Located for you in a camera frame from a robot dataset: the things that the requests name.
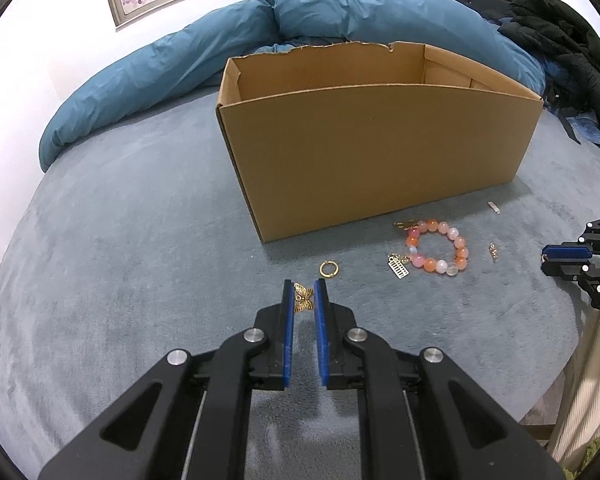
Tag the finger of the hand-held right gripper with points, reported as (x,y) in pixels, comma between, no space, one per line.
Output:
(565,268)
(565,251)

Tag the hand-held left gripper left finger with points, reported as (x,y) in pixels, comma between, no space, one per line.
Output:
(287,330)

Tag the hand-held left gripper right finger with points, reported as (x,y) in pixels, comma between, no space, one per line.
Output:
(321,330)

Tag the gold butterfly charm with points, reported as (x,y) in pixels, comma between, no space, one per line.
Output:
(304,296)

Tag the gold hoop earring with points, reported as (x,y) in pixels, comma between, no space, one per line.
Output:
(321,269)

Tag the small gold stud earring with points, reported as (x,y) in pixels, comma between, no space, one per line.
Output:
(492,252)

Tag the small silver clip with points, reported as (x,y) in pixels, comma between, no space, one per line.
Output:
(493,207)

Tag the brown cardboard box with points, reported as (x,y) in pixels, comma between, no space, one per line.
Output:
(380,160)

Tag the green fuzzy rug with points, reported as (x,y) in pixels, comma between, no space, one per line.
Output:
(590,460)

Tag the grey bed cover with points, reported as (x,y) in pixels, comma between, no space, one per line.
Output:
(130,260)

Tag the black jacket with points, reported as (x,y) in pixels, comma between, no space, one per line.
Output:
(565,30)

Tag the blue duvet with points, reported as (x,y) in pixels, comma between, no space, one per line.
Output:
(330,15)

